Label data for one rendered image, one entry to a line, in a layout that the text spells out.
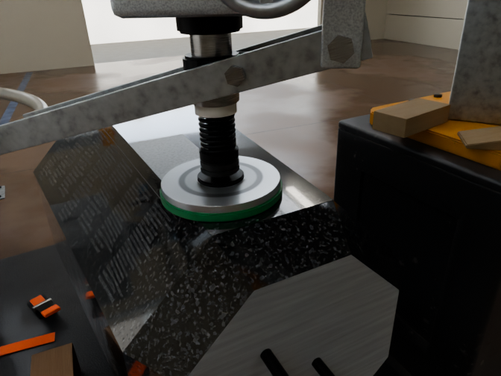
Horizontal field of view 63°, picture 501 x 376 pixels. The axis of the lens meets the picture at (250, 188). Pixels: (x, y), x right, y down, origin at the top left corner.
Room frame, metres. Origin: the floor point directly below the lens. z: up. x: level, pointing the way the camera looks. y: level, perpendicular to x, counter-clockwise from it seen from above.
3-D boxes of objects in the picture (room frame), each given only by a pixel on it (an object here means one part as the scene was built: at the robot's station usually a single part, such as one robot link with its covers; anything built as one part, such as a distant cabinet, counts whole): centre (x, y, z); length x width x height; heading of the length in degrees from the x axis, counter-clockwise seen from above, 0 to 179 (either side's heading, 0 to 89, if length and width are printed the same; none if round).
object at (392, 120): (1.06, -0.44, 0.81); 0.20 x 0.10 x 0.05; 126
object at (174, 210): (0.66, 0.05, 0.82); 0.22 x 0.22 x 0.04
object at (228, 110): (0.66, 0.05, 0.97); 0.07 x 0.07 x 0.04
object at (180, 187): (0.66, 0.05, 0.82); 0.21 x 0.21 x 0.01
